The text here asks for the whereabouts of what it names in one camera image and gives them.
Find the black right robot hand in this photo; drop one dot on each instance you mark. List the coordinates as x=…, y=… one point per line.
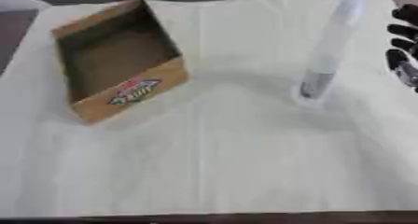
x=404, y=38

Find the clear plastic bottle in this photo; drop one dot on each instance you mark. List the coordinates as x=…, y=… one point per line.
x=332, y=50

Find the tan cardboard box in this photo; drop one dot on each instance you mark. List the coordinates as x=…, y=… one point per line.
x=142, y=87

